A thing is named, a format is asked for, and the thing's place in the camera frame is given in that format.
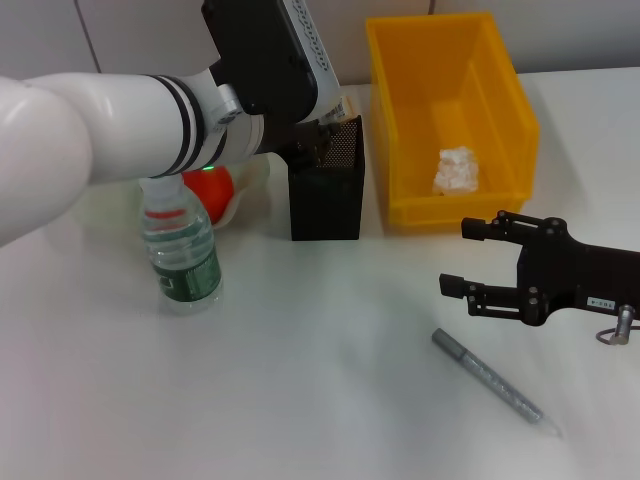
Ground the clear green-label water bottle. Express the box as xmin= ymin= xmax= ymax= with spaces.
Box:
xmin=137 ymin=175 xmax=225 ymax=315

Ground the white paper ball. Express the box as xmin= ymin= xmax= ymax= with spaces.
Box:
xmin=432 ymin=145 xmax=480 ymax=196

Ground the beige eraser with barcode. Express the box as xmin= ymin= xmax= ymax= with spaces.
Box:
xmin=323 ymin=97 xmax=359 ymax=125

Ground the green wavy glass fruit plate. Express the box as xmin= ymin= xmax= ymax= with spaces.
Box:
xmin=212 ymin=152 xmax=274 ymax=232

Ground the black mesh pen holder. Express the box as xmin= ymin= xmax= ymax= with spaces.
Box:
xmin=287 ymin=114 xmax=366 ymax=242

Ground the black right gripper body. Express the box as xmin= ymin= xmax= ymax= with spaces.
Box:
xmin=516 ymin=215 xmax=640 ymax=329

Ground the yellow plastic bin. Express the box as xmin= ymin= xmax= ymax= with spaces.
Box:
xmin=364 ymin=12 xmax=541 ymax=235

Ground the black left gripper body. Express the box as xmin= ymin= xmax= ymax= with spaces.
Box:
xmin=258 ymin=112 xmax=322 ymax=162

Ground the silver grey pen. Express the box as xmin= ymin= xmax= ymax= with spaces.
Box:
xmin=432 ymin=327 xmax=564 ymax=440

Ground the red-orange toy orange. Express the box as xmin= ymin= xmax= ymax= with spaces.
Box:
xmin=181 ymin=167 xmax=236 ymax=225

